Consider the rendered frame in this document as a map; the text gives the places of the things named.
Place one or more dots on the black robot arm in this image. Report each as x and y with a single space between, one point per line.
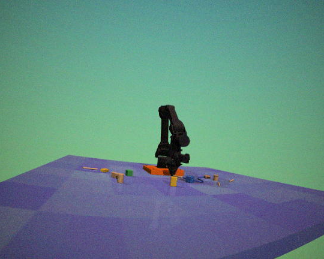
179 137

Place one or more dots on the blue block with wooden stick through it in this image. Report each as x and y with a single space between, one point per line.
189 179

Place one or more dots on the small green block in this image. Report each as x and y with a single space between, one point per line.
129 173

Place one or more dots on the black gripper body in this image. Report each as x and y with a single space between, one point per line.
169 159

